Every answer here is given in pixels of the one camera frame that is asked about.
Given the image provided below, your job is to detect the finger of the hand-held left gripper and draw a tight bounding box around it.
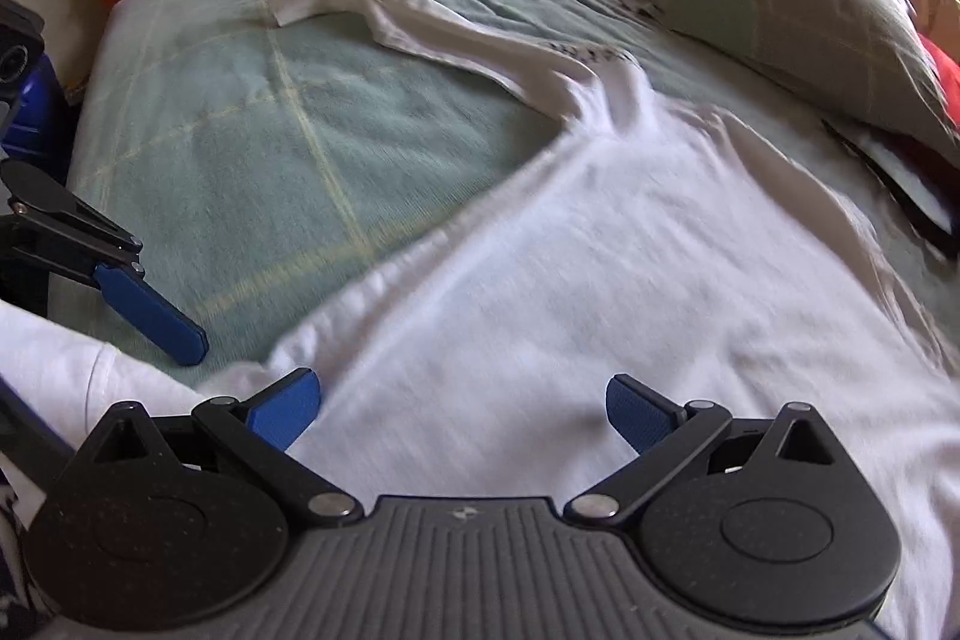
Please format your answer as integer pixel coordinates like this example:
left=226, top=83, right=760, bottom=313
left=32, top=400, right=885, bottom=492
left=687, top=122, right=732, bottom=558
left=0, top=158, right=209, bottom=366

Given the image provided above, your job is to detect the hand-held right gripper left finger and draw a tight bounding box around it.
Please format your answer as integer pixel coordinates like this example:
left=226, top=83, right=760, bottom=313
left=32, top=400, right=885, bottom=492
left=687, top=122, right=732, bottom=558
left=60, top=368, right=361, bottom=524

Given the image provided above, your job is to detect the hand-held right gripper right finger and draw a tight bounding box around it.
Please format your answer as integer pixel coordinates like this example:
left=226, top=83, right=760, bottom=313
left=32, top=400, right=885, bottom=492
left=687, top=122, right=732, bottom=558
left=564, top=374, right=856, bottom=527

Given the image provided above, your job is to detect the grey checked pillow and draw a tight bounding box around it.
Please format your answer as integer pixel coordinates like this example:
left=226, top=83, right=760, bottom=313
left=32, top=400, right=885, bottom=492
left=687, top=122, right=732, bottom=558
left=649, top=0, right=960, bottom=161

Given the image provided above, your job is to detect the blue glossy object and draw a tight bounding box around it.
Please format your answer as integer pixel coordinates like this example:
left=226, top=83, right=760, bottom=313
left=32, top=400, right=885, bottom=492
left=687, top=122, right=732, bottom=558
left=4, top=51, right=74, bottom=161

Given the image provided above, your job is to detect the white printed t-shirt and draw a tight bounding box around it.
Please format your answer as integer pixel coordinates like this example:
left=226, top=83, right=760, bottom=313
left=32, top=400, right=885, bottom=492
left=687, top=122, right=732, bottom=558
left=0, top=0, right=960, bottom=640

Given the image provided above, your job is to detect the red pillow under backpack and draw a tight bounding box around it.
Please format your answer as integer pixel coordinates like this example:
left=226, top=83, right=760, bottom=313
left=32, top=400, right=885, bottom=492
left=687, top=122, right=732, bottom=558
left=919, top=36, right=960, bottom=112

